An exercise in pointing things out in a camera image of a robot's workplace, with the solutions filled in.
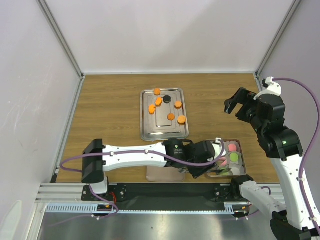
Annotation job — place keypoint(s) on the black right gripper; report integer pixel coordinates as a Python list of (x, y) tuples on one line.
[(242, 96)]

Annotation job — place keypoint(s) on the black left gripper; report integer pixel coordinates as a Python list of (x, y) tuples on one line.
[(195, 172)]

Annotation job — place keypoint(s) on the pink sandwich cookie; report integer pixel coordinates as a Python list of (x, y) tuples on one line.
[(232, 147)]

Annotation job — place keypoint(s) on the green round cookie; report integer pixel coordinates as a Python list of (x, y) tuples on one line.
[(225, 172), (234, 157)]

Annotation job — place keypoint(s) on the orange round cookie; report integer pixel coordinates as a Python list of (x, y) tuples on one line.
[(181, 119), (178, 104), (157, 91)]

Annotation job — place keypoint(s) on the rose gold tin lid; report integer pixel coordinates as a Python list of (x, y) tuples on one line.
[(164, 175)]

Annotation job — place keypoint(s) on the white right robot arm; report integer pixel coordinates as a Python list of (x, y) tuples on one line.
[(298, 218)]

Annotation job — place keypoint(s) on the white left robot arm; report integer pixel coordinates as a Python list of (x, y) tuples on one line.
[(182, 154)]

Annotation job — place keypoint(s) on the white paper cup top right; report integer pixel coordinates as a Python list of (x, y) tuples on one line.
[(232, 142)]

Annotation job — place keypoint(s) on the white paper cup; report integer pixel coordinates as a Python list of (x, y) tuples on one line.
[(232, 142), (240, 161), (237, 170)]

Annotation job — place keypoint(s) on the white paper cup middle right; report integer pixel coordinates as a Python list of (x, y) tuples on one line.
[(240, 161)]

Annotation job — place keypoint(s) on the white paper cup bottom right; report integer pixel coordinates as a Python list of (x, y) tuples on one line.
[(237, 170)]

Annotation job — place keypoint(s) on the orange cookie under green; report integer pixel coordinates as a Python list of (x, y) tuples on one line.
[(171, 116)]

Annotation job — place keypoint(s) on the silver steel tray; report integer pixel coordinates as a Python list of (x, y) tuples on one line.
[(157, 127)]

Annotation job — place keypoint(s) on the black sandwich cookie on tray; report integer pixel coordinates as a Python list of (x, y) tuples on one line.
[(167, 99)]

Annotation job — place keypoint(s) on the orange bear cookie lower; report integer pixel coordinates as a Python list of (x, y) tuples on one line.
[(151, 109)]

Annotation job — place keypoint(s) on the orange bear cookie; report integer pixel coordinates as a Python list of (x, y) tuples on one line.
[(158, 101), (151, 109)]

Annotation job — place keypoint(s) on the orange bear cookie upper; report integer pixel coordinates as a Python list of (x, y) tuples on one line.
[(158, 101)]

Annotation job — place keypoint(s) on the orange round cookie top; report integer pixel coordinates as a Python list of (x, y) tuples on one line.
[(157, 91)]

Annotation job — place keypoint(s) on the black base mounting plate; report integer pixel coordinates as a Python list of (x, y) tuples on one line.
[(167, 196)]

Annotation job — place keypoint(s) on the white slotted cable duct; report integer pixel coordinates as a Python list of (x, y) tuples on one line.
[(93, 208)]

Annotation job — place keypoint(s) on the aluminium frame rail front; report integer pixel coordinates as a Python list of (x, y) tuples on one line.
[(59, 193)]

